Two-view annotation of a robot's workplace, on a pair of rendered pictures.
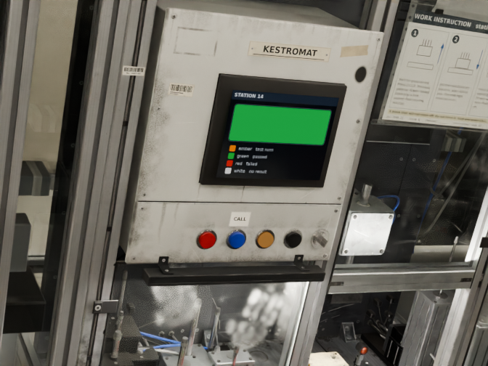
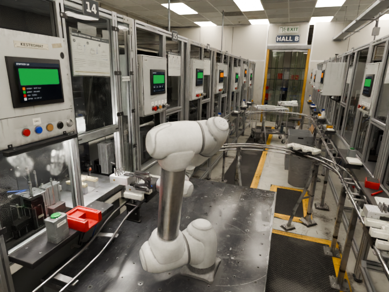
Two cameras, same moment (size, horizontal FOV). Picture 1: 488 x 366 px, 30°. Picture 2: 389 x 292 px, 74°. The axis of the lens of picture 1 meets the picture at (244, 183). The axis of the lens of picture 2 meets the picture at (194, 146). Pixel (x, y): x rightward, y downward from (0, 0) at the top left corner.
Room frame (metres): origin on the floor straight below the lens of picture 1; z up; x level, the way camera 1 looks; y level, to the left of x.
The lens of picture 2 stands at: (0.24, 0.24, 1.69)
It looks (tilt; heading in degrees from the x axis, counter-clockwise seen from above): 16 degrees down; 317
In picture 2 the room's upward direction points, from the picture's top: 1 degrees clockwise
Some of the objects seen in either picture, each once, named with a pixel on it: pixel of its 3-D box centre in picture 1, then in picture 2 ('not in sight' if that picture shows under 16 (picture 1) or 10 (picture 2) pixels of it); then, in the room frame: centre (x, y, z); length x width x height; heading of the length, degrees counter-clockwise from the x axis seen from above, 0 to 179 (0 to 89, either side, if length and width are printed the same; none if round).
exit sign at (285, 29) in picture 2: not in sight; (288, 29); (4.88, -8.05, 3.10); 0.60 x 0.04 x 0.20; 28
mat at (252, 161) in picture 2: not in sight; (254, 148); (3.52, -4.73, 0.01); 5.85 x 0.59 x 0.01; 118
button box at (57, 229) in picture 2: not in sight; (55, 226); (1.45, 0.00, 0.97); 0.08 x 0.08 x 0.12; 28
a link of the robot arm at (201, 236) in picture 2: not in sight; (199, 241); (1.05, -0.57, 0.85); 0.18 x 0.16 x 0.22; 74
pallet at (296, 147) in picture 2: not in sight; (302, 150); (1.50, -2.64, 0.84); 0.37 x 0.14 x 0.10; 176
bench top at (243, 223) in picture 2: not in sight; (192, 225); (1.40, -0.82, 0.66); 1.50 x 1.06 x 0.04; 118
